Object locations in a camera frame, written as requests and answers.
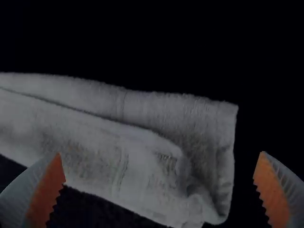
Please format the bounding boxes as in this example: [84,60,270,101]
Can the pale towel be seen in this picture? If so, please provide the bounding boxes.
[0,72,239,225]

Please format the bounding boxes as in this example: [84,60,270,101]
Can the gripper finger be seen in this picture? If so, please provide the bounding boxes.
[0,152,67,228]
[252,151,304,228]

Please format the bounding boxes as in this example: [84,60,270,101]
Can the black mat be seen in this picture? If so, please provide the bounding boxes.
[0,0,304,228]

